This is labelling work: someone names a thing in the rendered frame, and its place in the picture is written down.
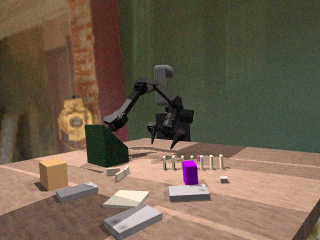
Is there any purple block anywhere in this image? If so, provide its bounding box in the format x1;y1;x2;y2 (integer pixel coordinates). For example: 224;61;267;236
182;160;198;186

